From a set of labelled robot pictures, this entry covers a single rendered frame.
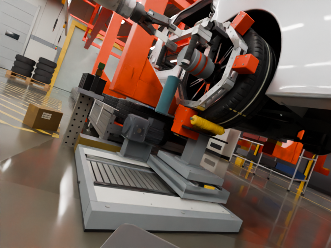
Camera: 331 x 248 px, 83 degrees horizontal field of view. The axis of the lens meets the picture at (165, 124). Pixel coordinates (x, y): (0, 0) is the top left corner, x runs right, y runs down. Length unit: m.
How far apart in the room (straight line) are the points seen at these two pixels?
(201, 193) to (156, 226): 0.38
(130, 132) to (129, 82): 0.40
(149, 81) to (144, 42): 0.30
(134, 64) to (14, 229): 1.19
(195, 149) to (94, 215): 0.76
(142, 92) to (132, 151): 0.48
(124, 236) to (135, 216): 0.61
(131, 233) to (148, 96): 1.40
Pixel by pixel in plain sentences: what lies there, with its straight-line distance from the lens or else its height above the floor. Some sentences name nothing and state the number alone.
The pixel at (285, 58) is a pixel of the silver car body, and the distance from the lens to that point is 1.11.
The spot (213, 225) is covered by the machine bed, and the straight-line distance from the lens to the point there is 1.08.
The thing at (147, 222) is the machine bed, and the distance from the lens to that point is 0.84.
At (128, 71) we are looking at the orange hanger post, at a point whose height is 0.70.
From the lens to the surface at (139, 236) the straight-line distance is 0.19.
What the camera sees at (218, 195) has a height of 0.14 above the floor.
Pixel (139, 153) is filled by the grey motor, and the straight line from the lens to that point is 1.57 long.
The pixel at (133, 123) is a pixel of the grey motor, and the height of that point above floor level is 0.35.
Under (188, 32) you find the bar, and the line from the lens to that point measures 1.18.
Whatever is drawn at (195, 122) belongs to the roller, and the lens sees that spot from 1.09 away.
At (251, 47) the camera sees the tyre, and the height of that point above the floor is 0.97.
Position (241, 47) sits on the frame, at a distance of 1.11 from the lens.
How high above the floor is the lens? 0.44
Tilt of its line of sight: 1 degrees down
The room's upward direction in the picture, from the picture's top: 21 degrees clockwise
